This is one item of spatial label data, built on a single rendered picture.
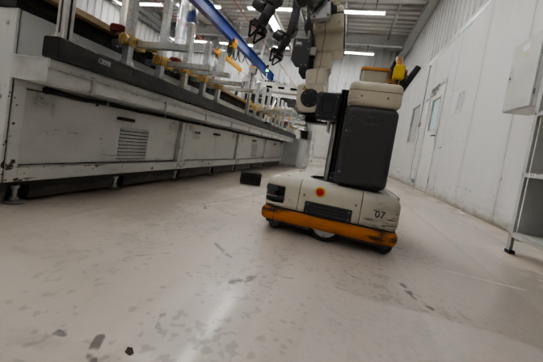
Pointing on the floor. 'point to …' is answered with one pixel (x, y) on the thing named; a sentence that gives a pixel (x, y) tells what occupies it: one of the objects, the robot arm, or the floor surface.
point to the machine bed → (98, 121)
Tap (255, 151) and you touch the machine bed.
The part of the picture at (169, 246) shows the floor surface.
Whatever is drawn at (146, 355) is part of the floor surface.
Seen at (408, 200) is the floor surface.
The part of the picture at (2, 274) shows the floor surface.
